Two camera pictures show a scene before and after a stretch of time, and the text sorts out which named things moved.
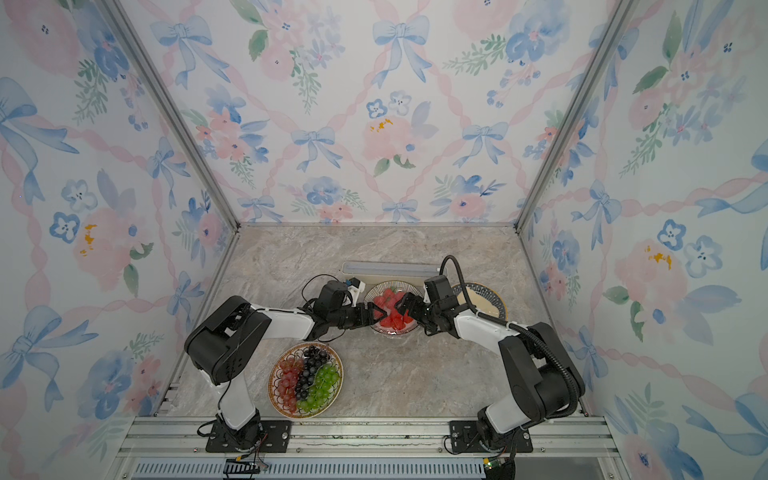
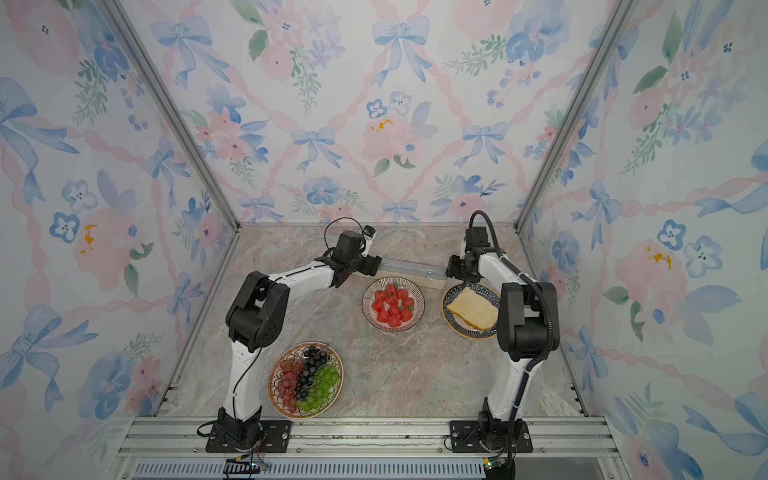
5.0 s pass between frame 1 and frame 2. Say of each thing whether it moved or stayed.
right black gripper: moved
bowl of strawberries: stayed
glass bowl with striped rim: stayed
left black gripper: moved
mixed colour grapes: stayed
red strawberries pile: stayed
